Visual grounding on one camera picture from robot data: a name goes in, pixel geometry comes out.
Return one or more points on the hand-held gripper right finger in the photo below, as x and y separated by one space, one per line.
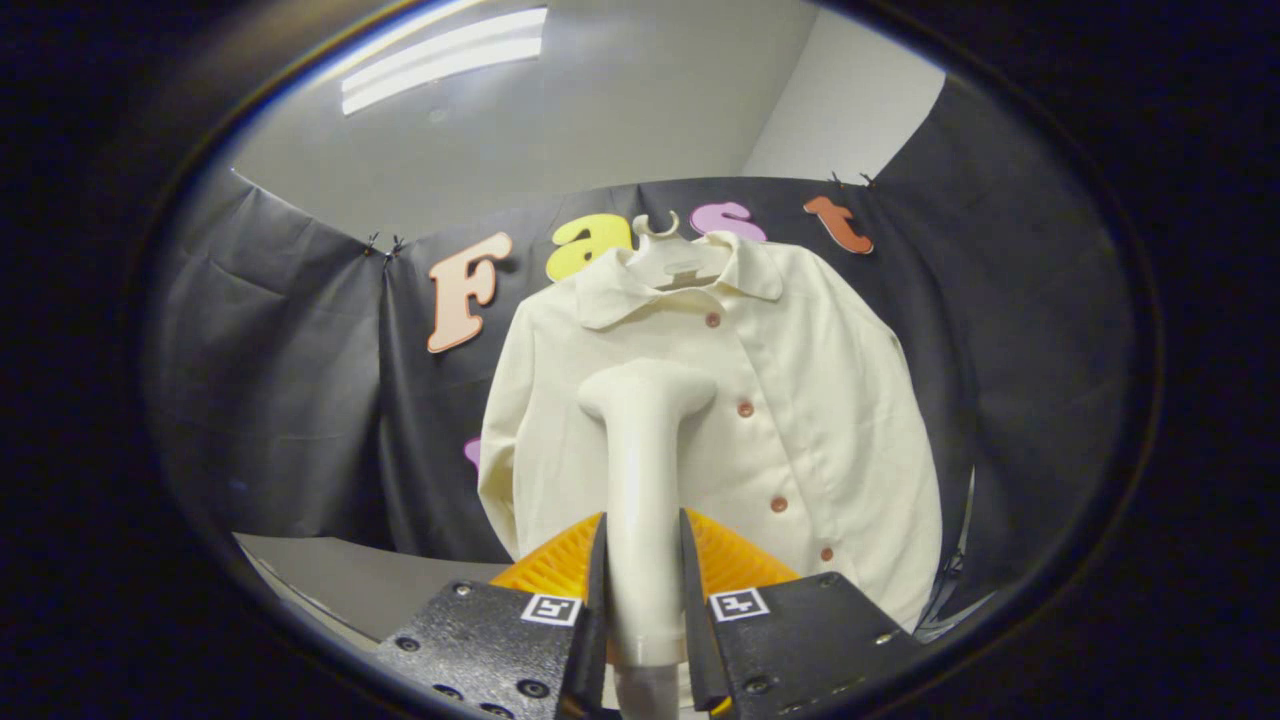
800 640

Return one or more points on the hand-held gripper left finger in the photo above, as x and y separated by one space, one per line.
480 640

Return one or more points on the cream button-up shirt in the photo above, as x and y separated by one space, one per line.
820 450

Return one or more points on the cream garment steamer head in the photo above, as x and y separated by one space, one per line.
640 480

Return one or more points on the grey metal clothes stand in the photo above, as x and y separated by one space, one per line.
950 615

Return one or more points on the white plastic clothes hanger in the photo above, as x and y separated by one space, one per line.
680 265

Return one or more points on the grey and white cabinet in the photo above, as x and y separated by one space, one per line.
370 585

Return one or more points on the black backdrop cloth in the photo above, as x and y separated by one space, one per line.
280 400

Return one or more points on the ceiling light panel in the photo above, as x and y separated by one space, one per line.
440 60

